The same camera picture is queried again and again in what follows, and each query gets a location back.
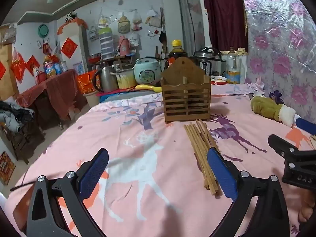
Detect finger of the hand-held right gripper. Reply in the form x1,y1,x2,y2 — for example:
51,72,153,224
268,134,316,169
295,118,316,136

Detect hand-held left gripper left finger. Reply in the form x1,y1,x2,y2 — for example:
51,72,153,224
26,148,109,237

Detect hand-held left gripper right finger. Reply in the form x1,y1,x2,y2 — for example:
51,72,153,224
207,147,289,237

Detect pile of wooden chopsticks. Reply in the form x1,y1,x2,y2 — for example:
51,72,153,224
184,119,221,195

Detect wooden slatted chopstick holder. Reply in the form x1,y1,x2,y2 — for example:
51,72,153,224
160,57,212,124

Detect person's right hand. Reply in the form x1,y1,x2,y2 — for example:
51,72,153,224
299,195,316,223

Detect olive mitten with white cuff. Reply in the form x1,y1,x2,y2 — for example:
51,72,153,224
250,95,297,128

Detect pink deer print sheet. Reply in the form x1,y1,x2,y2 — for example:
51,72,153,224
5,84,316,237

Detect white bucket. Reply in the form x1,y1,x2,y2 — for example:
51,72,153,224
84,91,101,107

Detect wooden chair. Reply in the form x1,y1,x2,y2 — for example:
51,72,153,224
0,122,46,165

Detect red orange gift bag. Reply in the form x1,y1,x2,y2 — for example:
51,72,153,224
76,70,100,94

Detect red printed box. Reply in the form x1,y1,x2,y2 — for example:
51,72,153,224
0,151,16,186

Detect red cloth covered table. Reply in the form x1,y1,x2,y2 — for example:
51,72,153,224
16,69,86,129

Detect steel electric kettle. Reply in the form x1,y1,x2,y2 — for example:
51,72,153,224
92,65,118,93

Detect red and white bowl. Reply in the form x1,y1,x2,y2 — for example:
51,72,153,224
211,75,228,86

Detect clear plastic oil bottle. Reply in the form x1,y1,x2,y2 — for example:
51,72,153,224
226,46,241,84

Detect yellow pot with lid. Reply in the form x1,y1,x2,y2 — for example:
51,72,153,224
110,69,137,89

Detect pile of dark clothes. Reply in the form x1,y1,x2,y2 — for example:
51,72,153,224
0,100,35,133

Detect gold fringed cloth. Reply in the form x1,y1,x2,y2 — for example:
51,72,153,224
220,47,249,56

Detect white refrigerator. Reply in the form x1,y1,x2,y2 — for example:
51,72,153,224
58,21,90,76

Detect pale rice cooker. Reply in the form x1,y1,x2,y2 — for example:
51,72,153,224
134,57,162,86

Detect large cooking oil bottle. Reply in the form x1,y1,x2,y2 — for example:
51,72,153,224
43,55,57,77

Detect silver black pressure cooker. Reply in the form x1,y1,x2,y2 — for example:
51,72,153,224
191,47,227,79

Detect wooden door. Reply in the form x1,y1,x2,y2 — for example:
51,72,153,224
0,43,20,102

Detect green lidded tiered steamer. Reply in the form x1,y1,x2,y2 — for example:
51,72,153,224
98,25,115,60

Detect pink thermos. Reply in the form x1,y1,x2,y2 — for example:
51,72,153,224
118,36,131,57

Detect soy sauce bottle yellow cap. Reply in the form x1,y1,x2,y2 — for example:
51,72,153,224
168,39,189,70

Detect red hanging paper decoration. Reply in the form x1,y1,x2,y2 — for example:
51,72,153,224
10,51,26,81

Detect maroon curtain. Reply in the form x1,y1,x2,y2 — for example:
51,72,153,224
202,0,249,53

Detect beige hanging bag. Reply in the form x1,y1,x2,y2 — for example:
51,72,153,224
117,15,130,34

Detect teal round plate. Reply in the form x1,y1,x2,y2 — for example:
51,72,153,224
37,24,49,38

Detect orange cloth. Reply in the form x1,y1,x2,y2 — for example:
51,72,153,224
57,17,88,35

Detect clear hanging plastic bag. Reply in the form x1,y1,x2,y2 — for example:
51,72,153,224
98,8,110,28

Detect clear hanging bag red contents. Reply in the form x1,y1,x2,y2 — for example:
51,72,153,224
132,10,143,31

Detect black and white plush toy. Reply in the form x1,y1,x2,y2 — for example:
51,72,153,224
65,10,77,23

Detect white hanging bag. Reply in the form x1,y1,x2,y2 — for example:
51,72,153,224
145,9,161,28

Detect black cable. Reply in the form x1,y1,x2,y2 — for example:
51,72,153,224
10,181,38,192

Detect floral foil wall sheet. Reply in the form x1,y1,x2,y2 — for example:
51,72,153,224
239,0,316,124

